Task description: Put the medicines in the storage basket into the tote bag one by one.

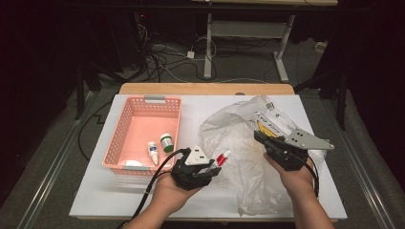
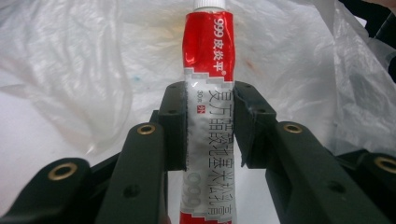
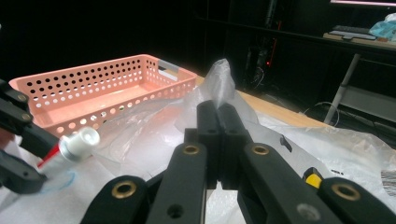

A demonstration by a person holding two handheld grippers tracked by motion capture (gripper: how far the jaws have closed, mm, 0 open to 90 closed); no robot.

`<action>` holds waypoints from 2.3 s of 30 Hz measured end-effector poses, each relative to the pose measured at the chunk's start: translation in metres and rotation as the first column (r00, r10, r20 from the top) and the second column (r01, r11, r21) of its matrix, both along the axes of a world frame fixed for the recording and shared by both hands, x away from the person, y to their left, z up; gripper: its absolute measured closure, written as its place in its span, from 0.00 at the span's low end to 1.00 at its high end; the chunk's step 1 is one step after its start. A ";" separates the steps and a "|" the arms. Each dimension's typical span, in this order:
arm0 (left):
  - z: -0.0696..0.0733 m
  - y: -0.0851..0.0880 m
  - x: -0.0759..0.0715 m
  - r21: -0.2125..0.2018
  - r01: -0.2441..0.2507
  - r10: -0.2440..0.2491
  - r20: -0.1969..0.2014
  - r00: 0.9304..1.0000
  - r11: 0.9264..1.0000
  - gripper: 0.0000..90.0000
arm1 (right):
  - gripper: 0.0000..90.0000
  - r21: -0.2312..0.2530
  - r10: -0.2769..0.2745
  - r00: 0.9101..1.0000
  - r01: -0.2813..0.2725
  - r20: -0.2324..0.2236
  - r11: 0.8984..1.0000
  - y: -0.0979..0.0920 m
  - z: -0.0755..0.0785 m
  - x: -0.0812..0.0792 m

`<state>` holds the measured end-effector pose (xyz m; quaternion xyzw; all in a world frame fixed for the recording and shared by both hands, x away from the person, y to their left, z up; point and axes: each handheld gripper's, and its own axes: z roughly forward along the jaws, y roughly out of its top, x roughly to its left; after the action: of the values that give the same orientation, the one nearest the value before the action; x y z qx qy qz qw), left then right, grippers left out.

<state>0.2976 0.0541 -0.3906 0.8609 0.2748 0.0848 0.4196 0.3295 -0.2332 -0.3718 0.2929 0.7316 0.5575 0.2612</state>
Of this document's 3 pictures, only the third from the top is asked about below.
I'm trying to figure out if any clear smiley-print plastic bag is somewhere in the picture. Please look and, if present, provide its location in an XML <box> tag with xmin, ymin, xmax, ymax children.
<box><xmin>92</xmin><ymin>58</ymin><xmax>396</xmax><ymax>213</ymax></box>

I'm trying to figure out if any pink perforated plastic basket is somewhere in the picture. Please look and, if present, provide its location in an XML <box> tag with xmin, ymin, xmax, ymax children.
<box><xmin>8</xmin><ymin>54</ymin><xmax>199</xmax><ymax>138</ymax></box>

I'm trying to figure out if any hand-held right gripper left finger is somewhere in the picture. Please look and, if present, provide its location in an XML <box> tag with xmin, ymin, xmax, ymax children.
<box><xmin>184</xmin><ymin>100</ymin><xmax>223</xmax><ymax>190</ymax></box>

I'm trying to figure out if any red and white tube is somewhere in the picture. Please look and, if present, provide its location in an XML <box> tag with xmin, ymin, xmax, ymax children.
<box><xmin>36</xmin><ymin>126</ymin><xmax>101</xmax><ymax>180</ymax></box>

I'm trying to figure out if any light blue plastic bag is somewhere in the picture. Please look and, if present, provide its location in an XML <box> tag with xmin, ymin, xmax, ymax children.
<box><xmin>368</xmin><ymin>12</ymin><xmax>396</xmax><ymax>42</ymax></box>

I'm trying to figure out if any thin white floor cable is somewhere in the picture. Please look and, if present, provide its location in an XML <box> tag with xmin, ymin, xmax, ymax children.
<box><xmin>303</xmin><ymin>101</ymin><xmax>341</xmax><ymax>125</ymax></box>

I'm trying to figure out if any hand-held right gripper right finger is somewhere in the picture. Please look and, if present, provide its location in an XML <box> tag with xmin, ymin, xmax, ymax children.
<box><xmin>219</xmin><ymin>103</ymin><xmax>255</xmax><ymax>191</ymax></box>

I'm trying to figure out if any white foam board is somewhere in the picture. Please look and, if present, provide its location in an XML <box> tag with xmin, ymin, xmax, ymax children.
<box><xmin>0</xmin><ymin>124</ymin><xmax>250</xmax><ymax>224</ymax></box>

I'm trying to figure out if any white-legged desk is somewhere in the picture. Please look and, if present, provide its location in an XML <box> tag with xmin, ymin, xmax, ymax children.
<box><xmin>322</xmin><ymin>31</ymin><xmax>396</xmax><ymax>125</ymax></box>

